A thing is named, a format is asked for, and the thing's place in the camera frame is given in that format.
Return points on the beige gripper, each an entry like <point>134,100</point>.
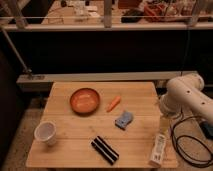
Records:
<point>164,124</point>

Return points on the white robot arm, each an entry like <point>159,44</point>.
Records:
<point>186,91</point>

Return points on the white squeeze bottle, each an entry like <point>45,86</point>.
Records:
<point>157,153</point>

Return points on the blue sponge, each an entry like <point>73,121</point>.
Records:
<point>124,119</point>

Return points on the black device on floor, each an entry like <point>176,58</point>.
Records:
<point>207,130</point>

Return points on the orange carrot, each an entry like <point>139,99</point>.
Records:
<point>113,103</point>

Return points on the black striped box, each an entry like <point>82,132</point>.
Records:
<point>105,150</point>

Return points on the orange round plate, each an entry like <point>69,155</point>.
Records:
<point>84,101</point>

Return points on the white plastic cup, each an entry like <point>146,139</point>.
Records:
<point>45,132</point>

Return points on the diagonal metal strut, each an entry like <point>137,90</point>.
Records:
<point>26,69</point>

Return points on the grey metal rail beam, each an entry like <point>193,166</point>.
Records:
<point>43,82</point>

